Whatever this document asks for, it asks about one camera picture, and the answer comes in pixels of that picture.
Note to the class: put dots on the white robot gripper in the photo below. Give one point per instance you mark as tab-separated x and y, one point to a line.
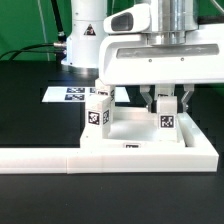
162	43

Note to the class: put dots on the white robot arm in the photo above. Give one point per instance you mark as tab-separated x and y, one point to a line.
83	44

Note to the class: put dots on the white L-shaped obstacle fence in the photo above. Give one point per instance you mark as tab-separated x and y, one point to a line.
196	155

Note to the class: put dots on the white marker sheet with tags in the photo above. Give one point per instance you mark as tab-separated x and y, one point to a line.
78	94

